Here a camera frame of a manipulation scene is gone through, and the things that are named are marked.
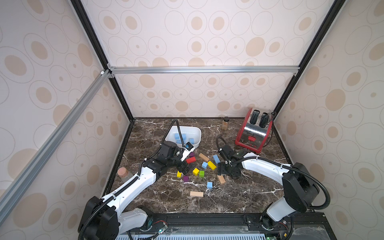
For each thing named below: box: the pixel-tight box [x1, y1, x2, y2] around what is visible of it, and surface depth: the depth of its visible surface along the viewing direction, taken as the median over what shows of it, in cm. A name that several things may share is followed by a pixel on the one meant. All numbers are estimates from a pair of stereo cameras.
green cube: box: [199, 170, 205, 178], surface depth 89 cm
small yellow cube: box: [192, 167, 200, 176], surface depth 91 cm
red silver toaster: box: [235, 108, 274, 153], surface depth 94 cm
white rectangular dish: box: [165, 126, 202, 148], surface depth 109 cm
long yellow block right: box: [207, 160, 217, 171], surface depth 95 cm
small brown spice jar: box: [221, 116, 230, 131], surface depth 111 cm
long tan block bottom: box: [190, 191, 204, 197], surface depth 83 cm
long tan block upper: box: [198, 153, 210, 163], surface depth 99 cm
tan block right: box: [217, 174, 226, 184], surface depth 87 cm
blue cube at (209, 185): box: [207, 181, 213, 189], surface depth 86 cm
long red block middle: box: [186, 156, 197, 164], surface depth 98 cm
